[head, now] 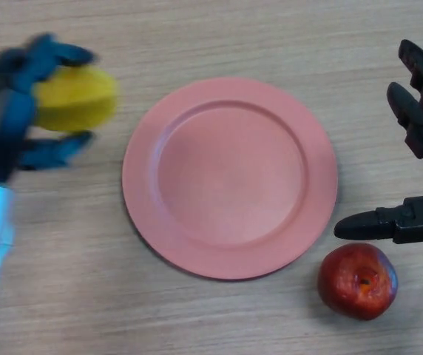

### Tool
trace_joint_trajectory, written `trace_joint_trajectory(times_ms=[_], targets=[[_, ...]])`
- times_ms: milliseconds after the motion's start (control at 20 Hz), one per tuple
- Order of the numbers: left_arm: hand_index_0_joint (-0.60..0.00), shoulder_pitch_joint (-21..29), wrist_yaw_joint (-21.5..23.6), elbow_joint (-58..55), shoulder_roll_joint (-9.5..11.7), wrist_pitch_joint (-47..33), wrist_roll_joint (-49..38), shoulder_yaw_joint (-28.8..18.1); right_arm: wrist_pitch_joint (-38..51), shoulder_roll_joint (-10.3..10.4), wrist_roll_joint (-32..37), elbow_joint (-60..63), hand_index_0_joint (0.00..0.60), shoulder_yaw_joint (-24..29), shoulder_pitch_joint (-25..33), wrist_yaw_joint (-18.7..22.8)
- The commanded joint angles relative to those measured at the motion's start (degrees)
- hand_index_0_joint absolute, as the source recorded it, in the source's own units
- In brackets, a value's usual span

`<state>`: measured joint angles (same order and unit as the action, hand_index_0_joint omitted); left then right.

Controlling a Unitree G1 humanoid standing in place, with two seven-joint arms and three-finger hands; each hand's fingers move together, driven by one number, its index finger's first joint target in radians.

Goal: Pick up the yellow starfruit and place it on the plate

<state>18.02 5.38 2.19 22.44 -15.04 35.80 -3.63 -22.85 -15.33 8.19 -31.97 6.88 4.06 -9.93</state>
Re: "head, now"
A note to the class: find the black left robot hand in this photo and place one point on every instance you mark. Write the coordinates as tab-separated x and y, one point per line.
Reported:
4	122

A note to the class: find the yellow starfruit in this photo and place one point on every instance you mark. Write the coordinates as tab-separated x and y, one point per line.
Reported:
78	100

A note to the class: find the pink round plate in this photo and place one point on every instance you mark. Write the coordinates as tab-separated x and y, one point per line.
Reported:
230	177

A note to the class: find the red apple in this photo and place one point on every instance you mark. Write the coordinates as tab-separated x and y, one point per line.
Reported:
355	281

